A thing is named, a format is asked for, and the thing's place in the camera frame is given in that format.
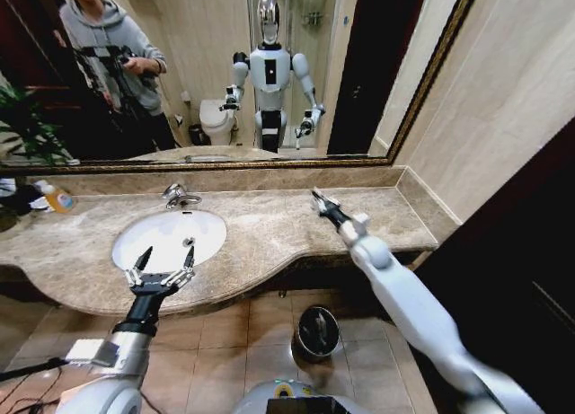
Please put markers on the small dark toilet bin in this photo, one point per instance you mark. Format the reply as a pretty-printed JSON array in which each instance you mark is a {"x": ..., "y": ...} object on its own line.
[{"x": 196, "y": 135}]

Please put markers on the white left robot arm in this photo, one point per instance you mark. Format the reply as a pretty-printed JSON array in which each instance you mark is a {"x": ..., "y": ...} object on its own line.
[{"x": 123, "y": 358}]

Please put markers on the gold framed wall mirror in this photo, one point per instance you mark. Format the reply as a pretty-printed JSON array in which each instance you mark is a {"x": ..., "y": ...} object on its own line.
[{"x": 224, "y": 166}]

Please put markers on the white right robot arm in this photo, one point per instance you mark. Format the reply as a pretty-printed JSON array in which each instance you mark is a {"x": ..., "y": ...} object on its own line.
[{"x": 404, "y": 297}]

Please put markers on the dark wooden door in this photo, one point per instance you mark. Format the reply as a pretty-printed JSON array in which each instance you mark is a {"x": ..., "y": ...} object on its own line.
[{"x": 507, "y": 275}]

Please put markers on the chrome faucet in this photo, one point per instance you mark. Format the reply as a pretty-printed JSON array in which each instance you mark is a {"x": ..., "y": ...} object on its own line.
[{"x": 177, "y": 196}]

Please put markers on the white toilet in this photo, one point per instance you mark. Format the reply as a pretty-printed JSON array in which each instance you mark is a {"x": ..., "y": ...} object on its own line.
[{"x": 215, "y": 120}]

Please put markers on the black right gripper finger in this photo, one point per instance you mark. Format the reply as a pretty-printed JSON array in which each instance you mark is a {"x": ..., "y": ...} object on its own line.
[
  {"x": 330, "y": 200},
  {"x": 318, "y": 205}
]

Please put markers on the black camera tripod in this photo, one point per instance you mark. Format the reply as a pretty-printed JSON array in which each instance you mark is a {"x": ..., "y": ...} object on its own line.
[{"x": 114, "y": 79}]

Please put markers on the black bag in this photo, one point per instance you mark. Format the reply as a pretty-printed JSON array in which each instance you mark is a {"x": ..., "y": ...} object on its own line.
[{"x": 18, "y": 200}]

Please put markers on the metal sink drain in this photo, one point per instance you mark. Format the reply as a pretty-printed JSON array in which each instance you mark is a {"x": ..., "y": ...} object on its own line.
[{"x": 189, "y": 241}]

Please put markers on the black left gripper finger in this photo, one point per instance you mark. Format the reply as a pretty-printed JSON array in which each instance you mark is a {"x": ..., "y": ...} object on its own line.
[
  {"x": 139, "y": 270},
  {"x": 186, "y": 268}
]

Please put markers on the round metal trash bin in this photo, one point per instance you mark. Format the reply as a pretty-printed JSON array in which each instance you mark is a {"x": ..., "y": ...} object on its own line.
[{"x": 310, "y": 346}]

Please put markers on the mirrored white humanoid robot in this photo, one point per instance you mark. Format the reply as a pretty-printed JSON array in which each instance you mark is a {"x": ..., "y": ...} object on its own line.
[{"x": 269, "y": 73}]

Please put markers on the person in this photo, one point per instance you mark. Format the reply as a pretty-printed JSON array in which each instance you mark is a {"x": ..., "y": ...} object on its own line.
[{"x": 117, "y": 32}]

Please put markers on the green leafy plant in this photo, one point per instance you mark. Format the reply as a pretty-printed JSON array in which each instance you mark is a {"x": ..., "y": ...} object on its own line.
[{"x": 27, "y": 126}]

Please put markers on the white robot front shell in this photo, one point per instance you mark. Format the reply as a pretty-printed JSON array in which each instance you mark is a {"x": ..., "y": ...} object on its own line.
[{"x": 253, "y": 400}]

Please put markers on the white oval sink basin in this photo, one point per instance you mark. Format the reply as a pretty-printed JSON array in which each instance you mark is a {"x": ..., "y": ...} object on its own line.
[{"x": 166, "y": 232}]

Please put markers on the orange soap bottle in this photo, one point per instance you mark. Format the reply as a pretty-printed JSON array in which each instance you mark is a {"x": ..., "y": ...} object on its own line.
[{"x": 60, "y": 201}]

